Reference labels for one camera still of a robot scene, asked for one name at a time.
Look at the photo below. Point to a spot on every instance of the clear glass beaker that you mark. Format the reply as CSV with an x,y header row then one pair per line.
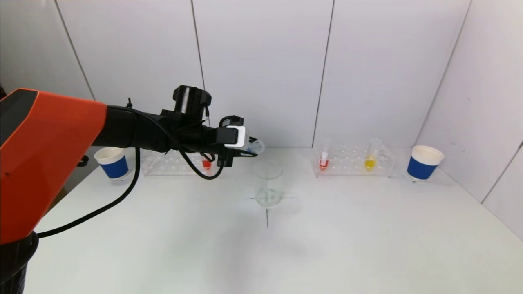
x,y
268,183

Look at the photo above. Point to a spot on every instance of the red liquid test tube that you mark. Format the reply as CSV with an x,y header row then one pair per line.
x,y
206,164

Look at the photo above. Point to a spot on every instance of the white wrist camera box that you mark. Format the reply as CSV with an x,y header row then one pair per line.
x,y
235,136

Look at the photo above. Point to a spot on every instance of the yellow liquid test tube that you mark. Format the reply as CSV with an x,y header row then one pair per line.
x,y
369,163

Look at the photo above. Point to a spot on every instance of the clear acrylic test tube rack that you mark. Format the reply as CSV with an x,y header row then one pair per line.
x,y
347,161
163,165

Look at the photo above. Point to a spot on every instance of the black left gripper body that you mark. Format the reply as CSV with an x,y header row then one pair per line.
x,y
226,157

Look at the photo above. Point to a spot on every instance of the white paper cup blue sleeve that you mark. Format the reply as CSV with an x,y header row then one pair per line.
x,y
421,168
115,168

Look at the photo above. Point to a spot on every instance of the blue liquid test tube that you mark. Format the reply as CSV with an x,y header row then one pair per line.
x,y
256,147

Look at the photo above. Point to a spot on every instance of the red liquid tube white label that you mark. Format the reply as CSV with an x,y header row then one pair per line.
x,y
323,163

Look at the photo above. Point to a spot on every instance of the orange and black left arm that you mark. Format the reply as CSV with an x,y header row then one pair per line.
x,y
45,151

